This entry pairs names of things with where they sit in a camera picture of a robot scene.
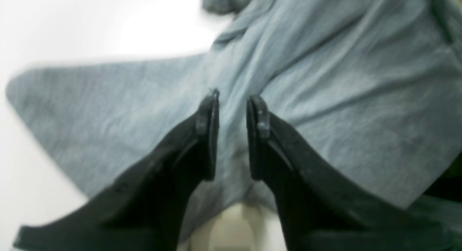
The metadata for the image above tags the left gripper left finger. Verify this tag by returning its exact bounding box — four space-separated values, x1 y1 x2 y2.
14 89 219 251

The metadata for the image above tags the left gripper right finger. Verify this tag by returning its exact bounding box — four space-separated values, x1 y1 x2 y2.
246 96 453 251

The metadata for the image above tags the dark grey t-shirt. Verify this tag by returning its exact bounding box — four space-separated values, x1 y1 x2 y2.
5 0 462 244

